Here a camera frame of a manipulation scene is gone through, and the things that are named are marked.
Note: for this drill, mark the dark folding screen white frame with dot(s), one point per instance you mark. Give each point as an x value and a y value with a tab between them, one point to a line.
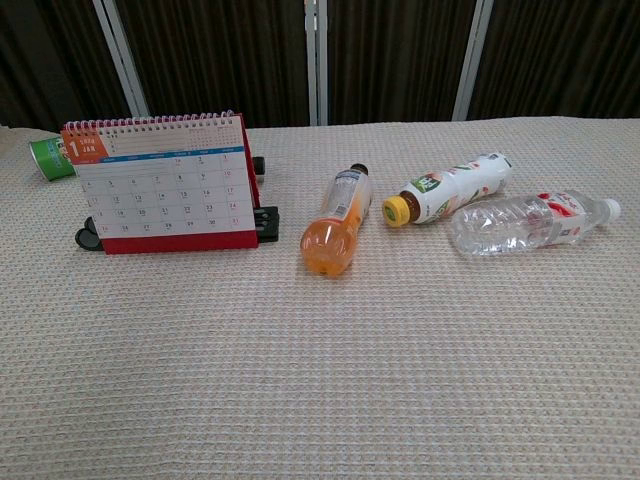
400	50

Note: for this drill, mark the black plastic calendar stand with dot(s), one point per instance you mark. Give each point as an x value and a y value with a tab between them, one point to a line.
267	225

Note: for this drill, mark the tea bottle yellow cap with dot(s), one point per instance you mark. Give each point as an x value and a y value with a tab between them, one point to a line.
450	190

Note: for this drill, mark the beige woven tablecloth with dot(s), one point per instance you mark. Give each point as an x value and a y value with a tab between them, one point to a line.
320	375

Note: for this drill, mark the orange juice plastic bottle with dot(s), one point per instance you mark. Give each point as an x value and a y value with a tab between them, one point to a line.
330	235

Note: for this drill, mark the green cylindrical snack can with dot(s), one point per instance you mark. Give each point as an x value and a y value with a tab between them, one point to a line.
47	160

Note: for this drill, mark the clear water bottle white cap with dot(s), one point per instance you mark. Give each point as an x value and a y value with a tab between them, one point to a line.
500	230

